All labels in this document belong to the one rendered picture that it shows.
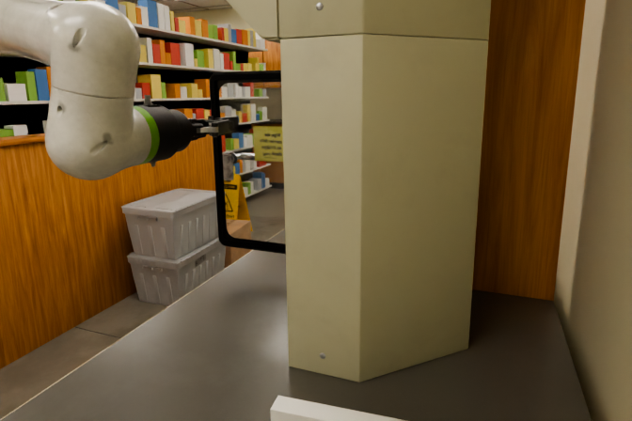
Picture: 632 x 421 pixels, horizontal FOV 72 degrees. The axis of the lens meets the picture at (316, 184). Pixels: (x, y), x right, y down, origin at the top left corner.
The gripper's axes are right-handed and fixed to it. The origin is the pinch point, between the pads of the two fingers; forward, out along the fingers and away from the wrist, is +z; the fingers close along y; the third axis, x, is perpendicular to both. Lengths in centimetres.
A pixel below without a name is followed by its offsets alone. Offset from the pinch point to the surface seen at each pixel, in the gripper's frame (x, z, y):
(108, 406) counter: 34, -43, -7
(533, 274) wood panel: 29, 10, -62
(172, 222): 70, 126, 123
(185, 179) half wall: 60, 200, 170
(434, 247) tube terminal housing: 16, -19, -46
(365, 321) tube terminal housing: 25, -26, -38
